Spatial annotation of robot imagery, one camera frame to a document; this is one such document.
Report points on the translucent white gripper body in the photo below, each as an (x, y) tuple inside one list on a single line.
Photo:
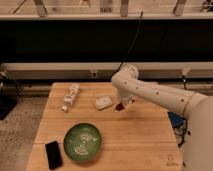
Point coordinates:
[(124, 101)]

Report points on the red chili pepper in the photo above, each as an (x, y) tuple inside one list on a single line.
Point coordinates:
[(119, 107)]

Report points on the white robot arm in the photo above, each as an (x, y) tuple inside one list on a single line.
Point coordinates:
[(197, 108)]

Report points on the green ribbed bowl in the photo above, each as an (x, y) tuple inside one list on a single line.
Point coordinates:
[(82, 142)]

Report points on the small white cube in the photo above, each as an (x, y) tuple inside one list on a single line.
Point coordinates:
[(64, 108)]

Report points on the black smartphone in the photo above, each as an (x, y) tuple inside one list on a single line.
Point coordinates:
[(53, 155)]

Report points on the dark equipment at left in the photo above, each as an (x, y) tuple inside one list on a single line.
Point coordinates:
[(7, 101)]

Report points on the white wall outlet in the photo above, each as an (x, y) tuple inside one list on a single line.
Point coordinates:
[(94, 74)]

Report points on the blue cable connector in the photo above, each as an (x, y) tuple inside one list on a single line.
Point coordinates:
[(175, 119)]

